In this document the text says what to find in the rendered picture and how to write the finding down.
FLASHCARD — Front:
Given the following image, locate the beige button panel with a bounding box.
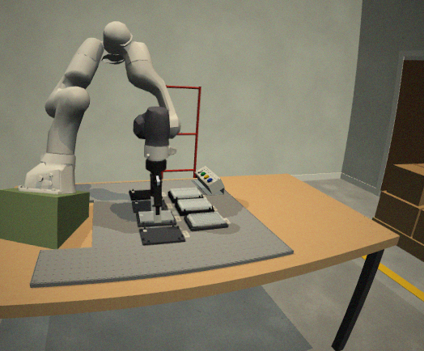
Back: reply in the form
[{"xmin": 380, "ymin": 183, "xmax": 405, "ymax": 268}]
[{"xmin": 194, "ymin": 166, "xmax": 225, "ymax": 196}]

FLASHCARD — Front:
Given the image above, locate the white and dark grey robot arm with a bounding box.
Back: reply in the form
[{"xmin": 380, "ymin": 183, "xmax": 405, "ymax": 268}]
[{"xmin": 17, "ymin": 21, "xmax": 181, "ymax": 194}]

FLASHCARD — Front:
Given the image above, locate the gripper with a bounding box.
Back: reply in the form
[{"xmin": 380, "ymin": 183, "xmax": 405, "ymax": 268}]
[{"xmin": 146, "ymin": 159, "xmax": 167, "ymax": 223}]

